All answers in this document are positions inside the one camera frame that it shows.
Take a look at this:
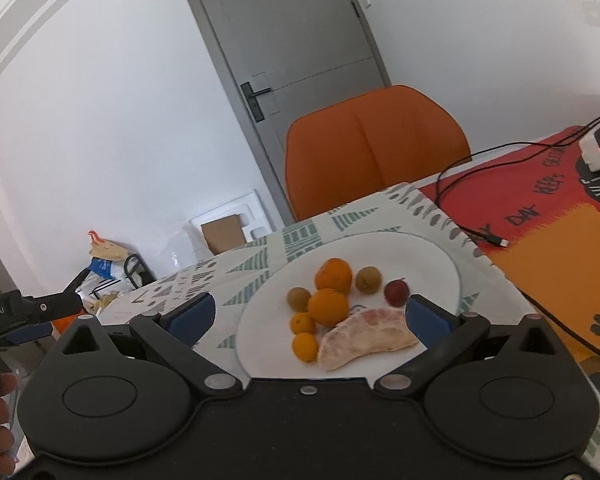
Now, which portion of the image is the peeled pomelo segment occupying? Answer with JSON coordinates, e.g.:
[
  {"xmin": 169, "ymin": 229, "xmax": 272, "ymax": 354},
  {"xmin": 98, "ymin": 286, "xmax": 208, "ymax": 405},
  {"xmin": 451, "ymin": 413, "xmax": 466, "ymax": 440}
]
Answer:
[{"xmin": 317, "ymin": 307, "xmax": 418, "ymax": 372}]

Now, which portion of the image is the small tangerine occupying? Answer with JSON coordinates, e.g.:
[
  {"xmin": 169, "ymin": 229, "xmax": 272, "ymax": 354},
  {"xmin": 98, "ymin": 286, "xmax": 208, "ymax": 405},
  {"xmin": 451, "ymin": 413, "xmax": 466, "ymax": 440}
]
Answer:
[
  {"xmin": 291, "ymin": 333, "xmax": 320, "ymax": 363},
  {"xmin": 289, "ymin": 312, "xmax": 316, "ymax": 335}
]

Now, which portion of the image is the black door handle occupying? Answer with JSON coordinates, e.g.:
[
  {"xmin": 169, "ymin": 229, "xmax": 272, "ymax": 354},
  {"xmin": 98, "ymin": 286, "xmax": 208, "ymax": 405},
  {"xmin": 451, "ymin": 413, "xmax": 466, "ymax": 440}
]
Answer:
[{"xmin": 240, "ymin": 81, "xmax": 273, "ymax": 122}]

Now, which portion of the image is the brown cardboard piece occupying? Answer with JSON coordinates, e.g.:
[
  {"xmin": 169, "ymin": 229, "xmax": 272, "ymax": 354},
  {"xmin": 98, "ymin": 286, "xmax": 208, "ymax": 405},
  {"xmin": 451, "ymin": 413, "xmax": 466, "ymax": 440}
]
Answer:
[{"xmin": 200, "ymin": 214, "xmax": 246, "ymax": 255}]

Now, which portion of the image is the patterned white tablecloth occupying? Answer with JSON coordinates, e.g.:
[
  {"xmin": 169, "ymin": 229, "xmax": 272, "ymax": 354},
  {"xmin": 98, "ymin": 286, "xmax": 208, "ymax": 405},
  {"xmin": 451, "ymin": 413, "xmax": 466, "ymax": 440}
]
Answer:
[{"xmin": 97, "ymin": 181, "xmax": 600, "ymax": 476}]

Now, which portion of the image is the grey door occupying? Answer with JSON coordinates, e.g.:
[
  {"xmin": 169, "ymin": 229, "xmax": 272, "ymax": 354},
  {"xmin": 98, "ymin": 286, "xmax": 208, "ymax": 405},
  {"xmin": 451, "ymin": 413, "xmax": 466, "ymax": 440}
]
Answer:
[{"xmin": 187, "ymin": 0, "xmax": 390, "ymax": 224}]

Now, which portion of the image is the orange chair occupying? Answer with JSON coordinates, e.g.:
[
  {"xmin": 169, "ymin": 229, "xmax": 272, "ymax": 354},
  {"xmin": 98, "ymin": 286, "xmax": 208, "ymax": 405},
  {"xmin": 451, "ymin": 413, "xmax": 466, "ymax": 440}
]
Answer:
[{"xmin": 284, "ymin": 84, "xmax": 470, "ymax": 220}]

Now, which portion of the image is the white power adapter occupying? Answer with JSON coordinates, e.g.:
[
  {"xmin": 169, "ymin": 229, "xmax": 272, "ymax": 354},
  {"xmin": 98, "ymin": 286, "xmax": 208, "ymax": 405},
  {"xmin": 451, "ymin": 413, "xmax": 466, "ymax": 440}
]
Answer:
[{"xmin": 579, "ymin": 126, "xmax": 600, "ymax": 172}]

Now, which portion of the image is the red plum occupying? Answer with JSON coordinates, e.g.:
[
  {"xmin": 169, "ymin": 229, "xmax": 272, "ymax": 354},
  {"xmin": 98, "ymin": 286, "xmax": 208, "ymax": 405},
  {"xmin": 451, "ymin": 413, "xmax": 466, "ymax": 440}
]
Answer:
[{"xmin": 384, "ymin": 278, "xmax": 411, "ymax": 308}]

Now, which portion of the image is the white foam packaging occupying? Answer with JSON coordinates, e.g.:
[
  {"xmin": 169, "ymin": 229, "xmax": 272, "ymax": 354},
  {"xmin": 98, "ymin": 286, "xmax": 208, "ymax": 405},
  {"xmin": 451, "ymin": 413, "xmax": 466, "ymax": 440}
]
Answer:
[{"xmin": 187, "ymin": 191, "xmax": 272, "ymax": 260}]

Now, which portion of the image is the white ceramic bowl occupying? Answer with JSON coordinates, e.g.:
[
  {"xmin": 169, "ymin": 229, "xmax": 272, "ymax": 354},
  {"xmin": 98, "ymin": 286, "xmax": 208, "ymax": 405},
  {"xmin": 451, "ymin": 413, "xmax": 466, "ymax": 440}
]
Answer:
[{"xmin": 236, "ymin": 232, "xmax": 460, "ymax": 380}]

